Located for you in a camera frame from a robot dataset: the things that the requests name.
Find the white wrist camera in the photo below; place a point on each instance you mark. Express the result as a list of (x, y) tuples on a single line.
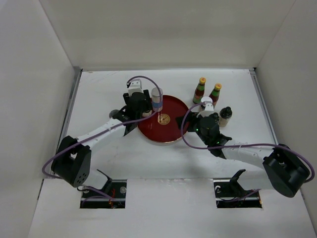
[(208, 109), (135, 85)]

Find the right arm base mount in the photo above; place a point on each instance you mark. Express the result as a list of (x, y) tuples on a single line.
[(230, 194)]

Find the glass grinder black top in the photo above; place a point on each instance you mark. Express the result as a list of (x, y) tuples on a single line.
[(112, 113)]

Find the red round tray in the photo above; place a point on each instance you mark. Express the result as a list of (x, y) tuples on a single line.
[(163, 127)]

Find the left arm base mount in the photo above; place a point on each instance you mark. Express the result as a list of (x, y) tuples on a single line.
[(111, 196)]

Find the black-lid seasoning jar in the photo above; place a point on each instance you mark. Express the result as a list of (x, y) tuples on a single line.
[(224, 116)]

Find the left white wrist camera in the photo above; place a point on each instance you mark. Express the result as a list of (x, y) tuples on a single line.
[(135, 85)]

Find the sauce bottle green label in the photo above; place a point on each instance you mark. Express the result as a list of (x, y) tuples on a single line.
[(199, 91)]

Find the white bead jar blue label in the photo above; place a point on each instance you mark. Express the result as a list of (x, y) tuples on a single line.
[(206, 100)]

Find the silver-lid jar blue label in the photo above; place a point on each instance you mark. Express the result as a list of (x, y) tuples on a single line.
[(157, 96)]

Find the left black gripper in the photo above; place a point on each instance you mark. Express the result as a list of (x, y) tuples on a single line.
[(147, 106)]

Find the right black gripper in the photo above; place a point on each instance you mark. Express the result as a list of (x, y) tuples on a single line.
[(192, 118)]

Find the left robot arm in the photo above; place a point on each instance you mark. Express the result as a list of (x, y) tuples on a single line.
[(72, 163)]

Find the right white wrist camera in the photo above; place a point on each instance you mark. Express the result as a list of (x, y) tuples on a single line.
[(208, 109)]

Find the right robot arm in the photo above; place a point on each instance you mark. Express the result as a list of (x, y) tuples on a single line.
[(278, 168)]

